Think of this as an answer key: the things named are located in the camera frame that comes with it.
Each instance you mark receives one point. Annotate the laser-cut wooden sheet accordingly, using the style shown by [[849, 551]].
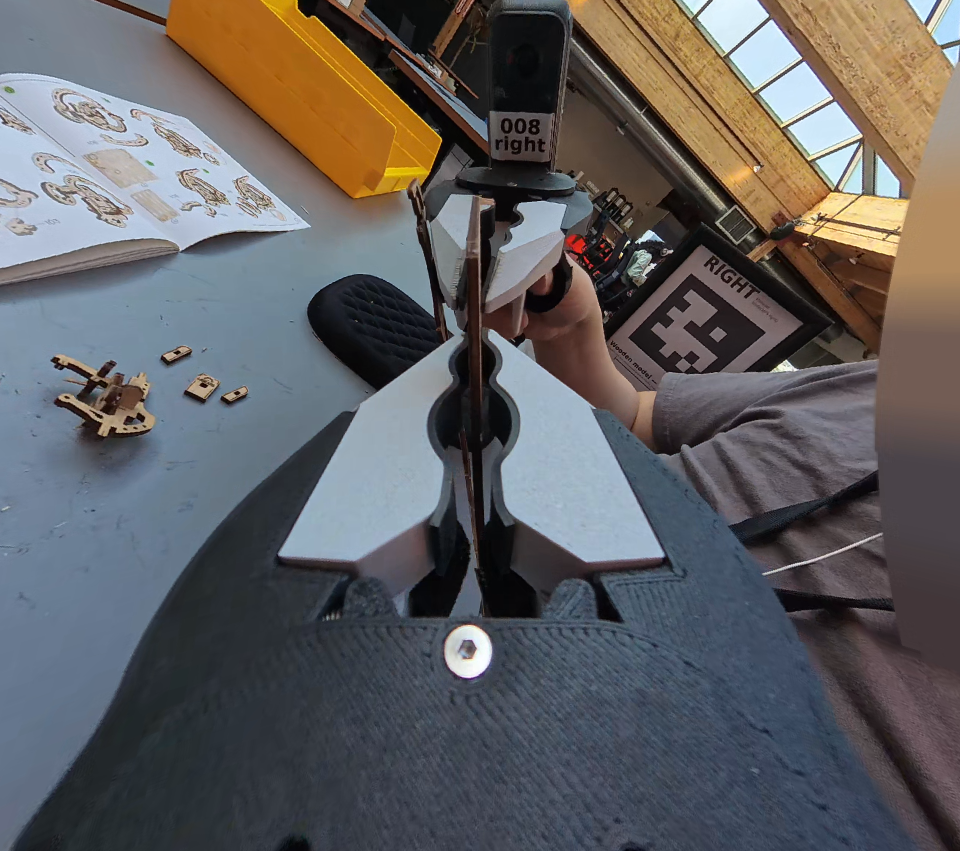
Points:
[[474, 281]]

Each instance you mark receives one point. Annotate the grey ventilation duct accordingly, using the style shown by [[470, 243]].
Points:
[[645, 131]]

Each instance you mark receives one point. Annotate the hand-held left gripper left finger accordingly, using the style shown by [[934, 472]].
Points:
[[360, 491]]

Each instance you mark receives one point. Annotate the framed black-and-white marker sign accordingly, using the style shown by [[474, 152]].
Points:
[[697, 333]]

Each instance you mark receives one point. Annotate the partly built wooden model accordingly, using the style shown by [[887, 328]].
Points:
[[112, 405]]

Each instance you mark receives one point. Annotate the black quilted pad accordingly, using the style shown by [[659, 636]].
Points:
[[367, 326]]

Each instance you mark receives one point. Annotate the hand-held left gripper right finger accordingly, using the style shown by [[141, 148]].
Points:
[[577, 491]]

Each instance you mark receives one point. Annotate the small square wooden part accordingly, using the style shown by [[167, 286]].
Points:
[[202, 387]]

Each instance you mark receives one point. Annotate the thin dark wooden part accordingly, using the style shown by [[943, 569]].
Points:
[[416, 206]]

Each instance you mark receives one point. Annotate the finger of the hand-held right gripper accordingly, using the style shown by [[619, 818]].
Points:
[[529, 258], [451, 243]]

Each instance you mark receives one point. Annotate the person's right forearm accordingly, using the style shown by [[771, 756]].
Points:
[[607, 390]]

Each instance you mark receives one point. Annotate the person's right hand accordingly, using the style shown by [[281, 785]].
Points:
[[574, 333]]

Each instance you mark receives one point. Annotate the yellow plastic bin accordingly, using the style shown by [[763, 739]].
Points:
[[285, 63]]

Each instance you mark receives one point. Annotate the small rectangular wooden part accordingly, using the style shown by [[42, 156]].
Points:
[[176, 354], [235, 394]]

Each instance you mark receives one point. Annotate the open instruction booklet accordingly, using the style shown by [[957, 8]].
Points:
[[97, 221]]

